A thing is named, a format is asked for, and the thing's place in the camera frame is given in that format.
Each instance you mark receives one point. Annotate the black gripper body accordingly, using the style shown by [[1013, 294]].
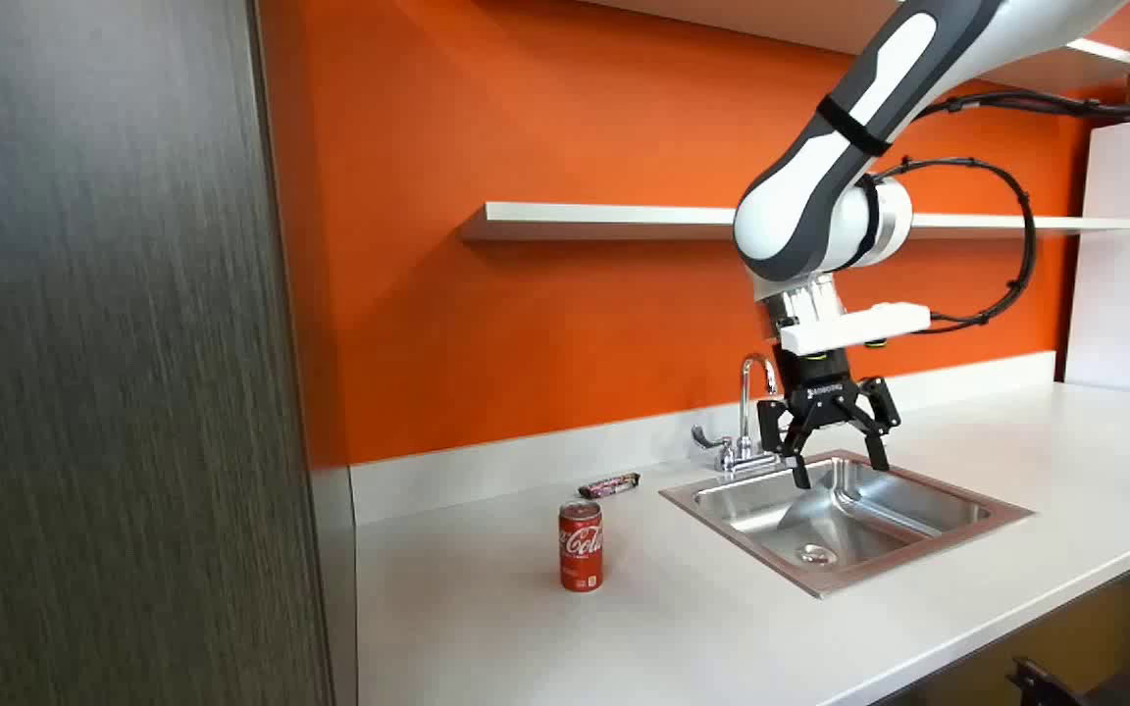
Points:
[[823, 379]]

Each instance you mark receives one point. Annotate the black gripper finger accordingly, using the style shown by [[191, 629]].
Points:
[[788, 427], [877, 412]]

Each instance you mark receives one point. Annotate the red soda can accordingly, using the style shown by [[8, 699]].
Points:
[[582, 546]]

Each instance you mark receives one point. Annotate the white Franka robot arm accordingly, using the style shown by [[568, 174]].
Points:
[[801, 198]]

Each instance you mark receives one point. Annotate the stainless steel sink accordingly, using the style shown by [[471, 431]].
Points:
[[854, 521]]

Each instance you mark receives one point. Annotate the chrome faucet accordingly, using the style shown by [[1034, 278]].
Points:
[[748, 446]]

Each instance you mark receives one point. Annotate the small dark snack bar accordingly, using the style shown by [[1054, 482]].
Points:
[[611, 482]]

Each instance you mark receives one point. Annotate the dark wood cabinet panel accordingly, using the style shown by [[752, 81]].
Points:
[[108, 367]]

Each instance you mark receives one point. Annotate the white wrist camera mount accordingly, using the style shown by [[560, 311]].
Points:
[[854, 325]]

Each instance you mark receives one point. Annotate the long white wall shelf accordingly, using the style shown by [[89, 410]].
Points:
[[590, 219]]

